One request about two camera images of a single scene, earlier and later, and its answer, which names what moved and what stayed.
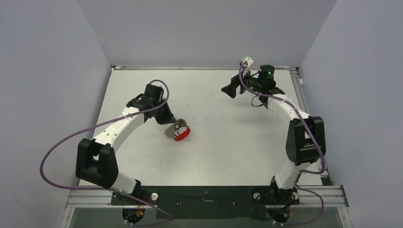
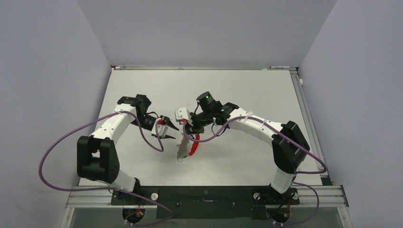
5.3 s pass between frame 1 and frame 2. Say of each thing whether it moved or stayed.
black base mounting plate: stayed
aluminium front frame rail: stayed
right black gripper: moved
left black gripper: moved
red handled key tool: moved
